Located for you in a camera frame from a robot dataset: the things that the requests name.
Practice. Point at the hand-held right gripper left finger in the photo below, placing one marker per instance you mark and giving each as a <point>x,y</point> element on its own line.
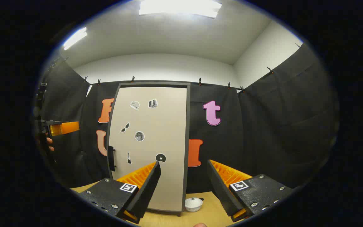
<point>146,192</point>

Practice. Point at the black backdrop cloth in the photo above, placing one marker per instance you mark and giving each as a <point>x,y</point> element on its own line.
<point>279,126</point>

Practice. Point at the row of black cloth clips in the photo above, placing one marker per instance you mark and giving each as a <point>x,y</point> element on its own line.
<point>133,78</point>

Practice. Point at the small white lidded bowl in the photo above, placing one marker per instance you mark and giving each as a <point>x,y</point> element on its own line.
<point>193,205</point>

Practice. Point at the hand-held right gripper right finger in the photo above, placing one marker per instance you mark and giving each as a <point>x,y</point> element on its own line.
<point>221,189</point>

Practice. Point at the beige cabinet door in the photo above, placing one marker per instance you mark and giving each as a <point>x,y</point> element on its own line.
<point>156,126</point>

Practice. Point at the narrow ceiling light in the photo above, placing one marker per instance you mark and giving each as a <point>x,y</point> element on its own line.
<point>74,37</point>

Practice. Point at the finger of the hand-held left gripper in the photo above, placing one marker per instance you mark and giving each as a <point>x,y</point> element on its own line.
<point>69,127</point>

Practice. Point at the large ceiling light panel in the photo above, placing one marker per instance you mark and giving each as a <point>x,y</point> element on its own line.
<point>181,8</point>

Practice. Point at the grey cabinet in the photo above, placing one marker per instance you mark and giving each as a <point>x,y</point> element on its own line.
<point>188,126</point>

